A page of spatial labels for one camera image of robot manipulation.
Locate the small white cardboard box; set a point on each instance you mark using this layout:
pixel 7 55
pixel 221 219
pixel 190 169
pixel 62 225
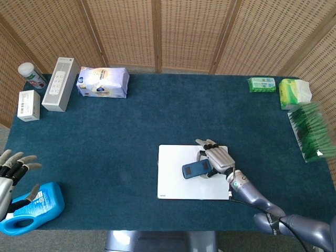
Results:
pixel 29 105

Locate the white purple tissue pack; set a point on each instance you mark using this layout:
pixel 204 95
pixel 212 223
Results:
pixel 102 82

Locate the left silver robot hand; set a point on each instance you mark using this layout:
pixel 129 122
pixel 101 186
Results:
pixel 5 194

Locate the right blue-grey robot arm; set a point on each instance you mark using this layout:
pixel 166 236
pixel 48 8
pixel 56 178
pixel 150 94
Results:
pixel 252 193

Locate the white-capped cylindrical can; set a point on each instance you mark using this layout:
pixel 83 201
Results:
pixel 35 80

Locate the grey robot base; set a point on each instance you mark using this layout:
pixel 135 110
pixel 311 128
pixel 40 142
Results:
pixel 157 241

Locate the blue detergent bottle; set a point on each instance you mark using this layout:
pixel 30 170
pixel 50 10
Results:
pixel 50 202

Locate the clear box of green sachets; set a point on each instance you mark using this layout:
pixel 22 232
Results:
pixel 312 131

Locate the green open tissue pack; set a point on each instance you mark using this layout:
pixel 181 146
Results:
pixel 290 93

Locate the long grey power strip box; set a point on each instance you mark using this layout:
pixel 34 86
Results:
pixel 57 86

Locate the wooden woven folding screen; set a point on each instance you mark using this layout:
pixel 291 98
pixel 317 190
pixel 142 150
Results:
pixel 183 31

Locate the blue carpet table cover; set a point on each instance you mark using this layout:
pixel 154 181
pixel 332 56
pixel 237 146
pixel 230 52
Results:
pixel 105 131

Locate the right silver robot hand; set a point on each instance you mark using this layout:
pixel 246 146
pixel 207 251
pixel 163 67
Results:
pixel 221 160

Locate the white board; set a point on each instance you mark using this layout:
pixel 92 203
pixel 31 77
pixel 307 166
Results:
pixel 173 186

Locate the green wet wipes pack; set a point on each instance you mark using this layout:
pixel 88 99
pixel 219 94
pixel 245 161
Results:
pixel 262 84

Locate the blue board eraser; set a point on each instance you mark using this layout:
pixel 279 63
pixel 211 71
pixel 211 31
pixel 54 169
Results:
pixel 195 169

